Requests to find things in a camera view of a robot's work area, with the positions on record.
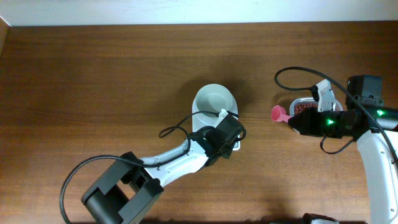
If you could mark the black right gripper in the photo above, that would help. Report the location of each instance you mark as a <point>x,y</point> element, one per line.
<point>310,121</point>

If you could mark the pink plastic measuring scoop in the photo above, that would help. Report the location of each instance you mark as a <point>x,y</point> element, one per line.
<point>278,114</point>

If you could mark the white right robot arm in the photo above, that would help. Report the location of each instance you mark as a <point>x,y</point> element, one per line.
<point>369,124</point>

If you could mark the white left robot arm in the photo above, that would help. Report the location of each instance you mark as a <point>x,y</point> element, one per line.
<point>128,189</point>

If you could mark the white digital kitchen scale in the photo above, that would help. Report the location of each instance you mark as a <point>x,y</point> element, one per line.
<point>203,119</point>

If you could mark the white round bowl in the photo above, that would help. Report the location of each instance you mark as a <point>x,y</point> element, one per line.
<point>214,98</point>

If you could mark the clear container of red beans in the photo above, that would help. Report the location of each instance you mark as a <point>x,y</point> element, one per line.
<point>301,104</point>

